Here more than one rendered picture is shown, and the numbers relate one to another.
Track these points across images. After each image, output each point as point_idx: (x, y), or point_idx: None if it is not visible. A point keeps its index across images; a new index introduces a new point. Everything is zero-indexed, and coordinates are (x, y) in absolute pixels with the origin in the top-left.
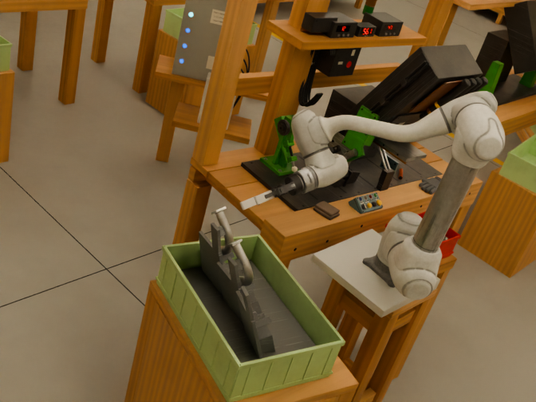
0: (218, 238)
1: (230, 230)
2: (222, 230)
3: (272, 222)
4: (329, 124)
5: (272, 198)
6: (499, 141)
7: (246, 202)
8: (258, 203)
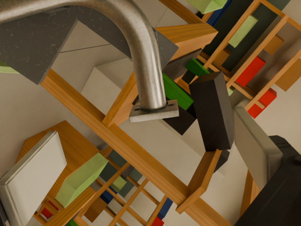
0: (154, 28)
1: (151, 40)
2: (158, 47)
3: None
4: None
5: (276, 146)
6: None
7: (52, 172)
8: (245, 110)
